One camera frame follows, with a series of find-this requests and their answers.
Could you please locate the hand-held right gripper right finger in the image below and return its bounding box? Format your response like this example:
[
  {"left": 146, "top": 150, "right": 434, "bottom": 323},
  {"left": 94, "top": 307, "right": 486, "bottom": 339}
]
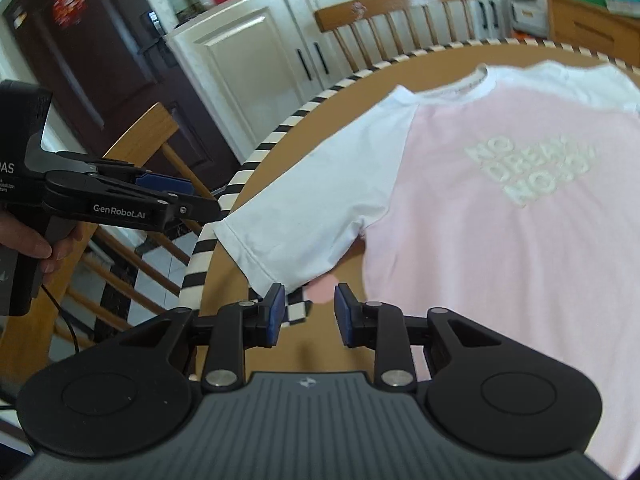
[{"left": 334, "top": 282, "right": 505, "bottom": 393}]

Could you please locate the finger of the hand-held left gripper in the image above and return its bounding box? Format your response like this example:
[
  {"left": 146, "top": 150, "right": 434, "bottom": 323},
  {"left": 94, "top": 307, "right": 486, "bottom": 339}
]
[
  {"left": 44, "top": 170, "right": 222, "bottom": 232},
  {"left": 55, "top": 151, "right": 196, "bottom": 197}
]

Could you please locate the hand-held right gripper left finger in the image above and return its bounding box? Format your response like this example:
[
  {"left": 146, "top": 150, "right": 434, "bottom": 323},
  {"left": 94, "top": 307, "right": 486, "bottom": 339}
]
[{"left": 127, "top": 282, "right": 287, "bottom": 394}]

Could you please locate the pink and white t-shirt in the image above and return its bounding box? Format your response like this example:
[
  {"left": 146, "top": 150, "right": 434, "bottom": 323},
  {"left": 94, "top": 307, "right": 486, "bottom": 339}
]
[{"left": 212, "top": 60, "right": 640, "bottom": 480}]

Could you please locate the person's left hand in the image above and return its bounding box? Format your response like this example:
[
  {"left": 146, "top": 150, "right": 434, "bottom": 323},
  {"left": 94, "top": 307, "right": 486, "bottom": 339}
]
[{"left": 0, "top": 210, "right": 87, "bottom": 275}]

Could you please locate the dark brown door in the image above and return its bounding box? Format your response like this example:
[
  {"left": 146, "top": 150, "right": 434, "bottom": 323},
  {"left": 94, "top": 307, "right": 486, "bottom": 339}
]
[{"left": 10, "top": 0, "right": 241, "bottom": 196}]

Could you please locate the red round door decoration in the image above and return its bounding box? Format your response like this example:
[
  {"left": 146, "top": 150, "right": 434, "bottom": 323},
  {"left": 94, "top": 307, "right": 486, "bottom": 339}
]
[{"left": 52, "top": 0, "right": 91, "bottom": 28}]

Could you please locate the white sideboard cabinet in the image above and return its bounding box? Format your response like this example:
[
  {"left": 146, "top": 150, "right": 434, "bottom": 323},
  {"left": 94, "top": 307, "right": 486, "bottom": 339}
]
[{"left": 165, "top": 0, "right": 551, "bottom": 133}]

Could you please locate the wooden chair with sticker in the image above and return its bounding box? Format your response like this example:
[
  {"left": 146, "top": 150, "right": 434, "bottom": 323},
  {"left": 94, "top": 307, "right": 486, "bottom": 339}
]
[{"left": 314, "top": 0, "right": 478, "bottom": 73}]

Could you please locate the white cardboard box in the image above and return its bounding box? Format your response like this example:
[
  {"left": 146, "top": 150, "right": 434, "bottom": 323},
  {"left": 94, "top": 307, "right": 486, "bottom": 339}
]
[{"left": 510, "top": 0, "right": 548, "bottom": 33}]

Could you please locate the wooden drawer cabinet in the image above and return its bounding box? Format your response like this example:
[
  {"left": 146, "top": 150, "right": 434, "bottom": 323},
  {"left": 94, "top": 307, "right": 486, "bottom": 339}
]
[{"left": 545, "top": 0, "right": 640, "bottom": 68}]

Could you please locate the black cable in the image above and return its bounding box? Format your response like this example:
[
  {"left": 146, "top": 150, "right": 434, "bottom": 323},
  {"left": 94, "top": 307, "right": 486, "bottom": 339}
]
[{"left": 42, "top": 285, "right": 81, "bottom": 356}]

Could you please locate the black door handle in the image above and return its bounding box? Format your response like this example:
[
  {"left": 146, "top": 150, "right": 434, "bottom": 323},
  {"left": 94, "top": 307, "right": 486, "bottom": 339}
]
[{"left": 135, "top": 9, "right": 178, "bottom": 68}]

